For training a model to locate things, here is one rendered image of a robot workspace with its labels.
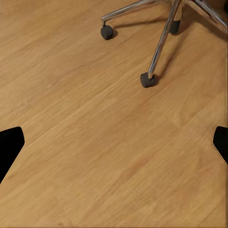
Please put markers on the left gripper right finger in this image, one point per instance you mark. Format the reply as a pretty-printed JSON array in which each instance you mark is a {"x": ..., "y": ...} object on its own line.
[{"x": 220, "y": 141}]

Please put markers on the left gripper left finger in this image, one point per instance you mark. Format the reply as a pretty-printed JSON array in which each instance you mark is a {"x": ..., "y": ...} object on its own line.
[{"x": 11, "y": 142}]

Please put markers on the swivel chair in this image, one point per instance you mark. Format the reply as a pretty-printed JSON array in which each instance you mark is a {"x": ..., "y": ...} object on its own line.
[{"x": 172, "y": 24}]

